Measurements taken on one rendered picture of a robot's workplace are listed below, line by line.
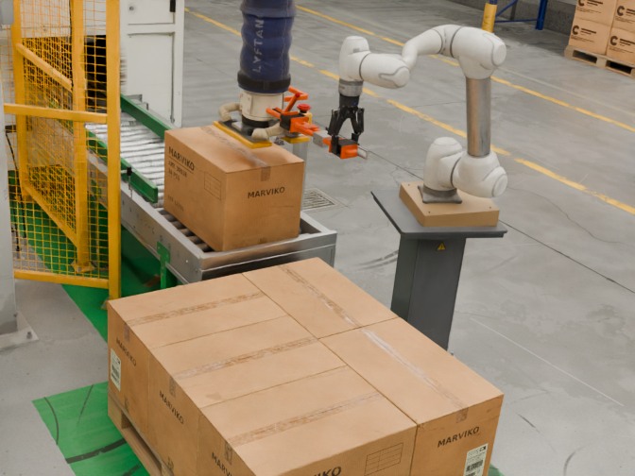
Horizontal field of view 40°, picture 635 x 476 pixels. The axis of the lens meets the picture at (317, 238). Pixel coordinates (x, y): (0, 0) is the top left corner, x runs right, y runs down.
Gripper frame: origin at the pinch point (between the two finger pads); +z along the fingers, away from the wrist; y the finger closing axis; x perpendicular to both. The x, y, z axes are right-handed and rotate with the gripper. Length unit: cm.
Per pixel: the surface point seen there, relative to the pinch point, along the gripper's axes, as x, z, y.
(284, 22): -49, -37, 0
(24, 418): -48, 121, 112
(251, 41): -55, -28, 11
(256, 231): -51, 56, 5
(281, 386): 46, 66, 51
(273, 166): -51, 26, -1
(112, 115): -119, 19, 45
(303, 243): -42, 62, -15
